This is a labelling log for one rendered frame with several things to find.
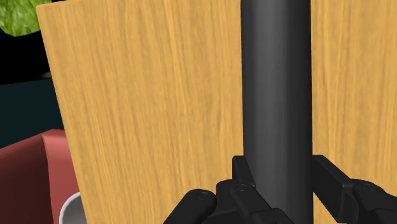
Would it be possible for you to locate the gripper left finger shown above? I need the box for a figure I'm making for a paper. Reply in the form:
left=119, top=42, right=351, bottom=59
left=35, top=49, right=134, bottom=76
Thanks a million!
left=163, top=155, right=295, bottom=224

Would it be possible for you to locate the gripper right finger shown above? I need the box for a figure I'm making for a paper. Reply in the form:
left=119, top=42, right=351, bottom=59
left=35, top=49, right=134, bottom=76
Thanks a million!
left=312, top=155, right=397, bottom=224

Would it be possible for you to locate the dark grey cylinder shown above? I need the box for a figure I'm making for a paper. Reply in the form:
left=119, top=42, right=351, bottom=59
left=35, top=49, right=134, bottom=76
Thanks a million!
left=240, top=0, right=314, bottom=224

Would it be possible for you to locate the wooden table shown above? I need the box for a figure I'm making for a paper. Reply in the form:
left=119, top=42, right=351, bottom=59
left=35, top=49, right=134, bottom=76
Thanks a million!
left=35, top=0, right=397, bottom=224

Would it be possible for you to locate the white round cup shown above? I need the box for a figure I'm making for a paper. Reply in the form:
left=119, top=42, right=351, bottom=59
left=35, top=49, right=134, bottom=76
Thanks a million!
left=59, top=192, right=88, bottom=224

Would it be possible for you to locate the red armchair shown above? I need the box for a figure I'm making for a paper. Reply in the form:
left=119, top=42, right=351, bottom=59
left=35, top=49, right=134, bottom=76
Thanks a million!
left=0, top=129, right=81, bottom=224

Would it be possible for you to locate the green leafy plant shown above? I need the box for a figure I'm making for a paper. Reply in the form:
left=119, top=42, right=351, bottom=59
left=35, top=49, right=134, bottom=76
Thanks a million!
left=0, top=0, right=52, bottom=38

